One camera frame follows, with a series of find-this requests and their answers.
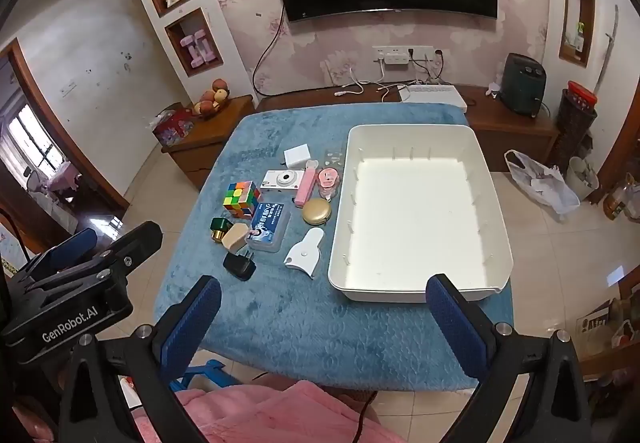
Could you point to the black charger plug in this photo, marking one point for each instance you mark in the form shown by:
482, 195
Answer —
237, 265

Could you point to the wooden side cabinet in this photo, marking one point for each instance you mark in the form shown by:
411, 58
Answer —
200, 158

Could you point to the white flat box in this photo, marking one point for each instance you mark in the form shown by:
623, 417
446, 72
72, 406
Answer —
430, 95

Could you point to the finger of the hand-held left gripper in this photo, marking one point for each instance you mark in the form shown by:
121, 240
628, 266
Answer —
72, 245
135, 243

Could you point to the white power adapter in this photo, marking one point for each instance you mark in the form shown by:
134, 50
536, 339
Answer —
296, 155

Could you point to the white waste bin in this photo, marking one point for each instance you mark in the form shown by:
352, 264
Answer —
580, 183

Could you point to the wooden television stand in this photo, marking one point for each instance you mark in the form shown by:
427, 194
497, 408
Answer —
505, 133

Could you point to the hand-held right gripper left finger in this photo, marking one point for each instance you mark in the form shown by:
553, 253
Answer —
192, 323

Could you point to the gold round compact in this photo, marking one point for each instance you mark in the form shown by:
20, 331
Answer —
315, 211

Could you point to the long grey metal rod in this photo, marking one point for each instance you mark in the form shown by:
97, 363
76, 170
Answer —
609, 48

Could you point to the white plastic bag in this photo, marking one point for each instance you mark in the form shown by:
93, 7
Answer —
545, 183

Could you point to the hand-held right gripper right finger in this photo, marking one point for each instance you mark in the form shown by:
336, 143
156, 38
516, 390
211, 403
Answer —
455, 323

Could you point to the white plastic bin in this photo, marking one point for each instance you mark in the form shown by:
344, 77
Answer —
425, 213

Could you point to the fruit bowl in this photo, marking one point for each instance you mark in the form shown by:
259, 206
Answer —
210, 98

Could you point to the blue card box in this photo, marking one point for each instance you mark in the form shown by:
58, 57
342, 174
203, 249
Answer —
267, 225

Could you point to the black basket with red lid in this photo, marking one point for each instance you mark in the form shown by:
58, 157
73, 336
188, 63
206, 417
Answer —
572, 123

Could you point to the pink stick with clear cap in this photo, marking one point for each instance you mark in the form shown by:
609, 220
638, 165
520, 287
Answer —
305, 190

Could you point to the clear plastic packet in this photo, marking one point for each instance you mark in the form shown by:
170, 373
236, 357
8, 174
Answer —
335, 157

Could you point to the pink fleece robe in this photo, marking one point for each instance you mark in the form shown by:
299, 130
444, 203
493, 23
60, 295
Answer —
260, 413

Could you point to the beige block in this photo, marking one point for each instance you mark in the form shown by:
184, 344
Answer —
235, 237

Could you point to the pink correction tape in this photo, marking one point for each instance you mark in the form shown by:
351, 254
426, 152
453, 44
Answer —
328, 178

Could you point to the white plastic tool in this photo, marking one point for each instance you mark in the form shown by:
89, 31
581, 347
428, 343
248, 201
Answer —
305, 253

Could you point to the dark green heater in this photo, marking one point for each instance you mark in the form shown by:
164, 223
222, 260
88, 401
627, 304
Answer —
520, 83

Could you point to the yellow oil bottle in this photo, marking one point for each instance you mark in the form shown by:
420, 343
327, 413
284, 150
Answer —
615, 203

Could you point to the green top spray bottle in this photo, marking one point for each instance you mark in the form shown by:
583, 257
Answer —
579, 38

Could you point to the colourful puzzle cube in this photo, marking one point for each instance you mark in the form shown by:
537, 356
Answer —
240, 200

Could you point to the blue plush blanket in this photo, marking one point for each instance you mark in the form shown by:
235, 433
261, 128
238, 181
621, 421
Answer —
280, 318

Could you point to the white wall switch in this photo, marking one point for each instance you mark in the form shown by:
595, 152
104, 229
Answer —
68, 88

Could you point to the pink dumbbell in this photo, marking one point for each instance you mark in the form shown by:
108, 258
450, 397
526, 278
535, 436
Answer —
192, 53
206, 45

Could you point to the white compact camera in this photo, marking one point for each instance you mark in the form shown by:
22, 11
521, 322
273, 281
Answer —
282, 180

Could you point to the barred window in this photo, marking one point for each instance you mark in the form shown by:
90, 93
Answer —
30, 143

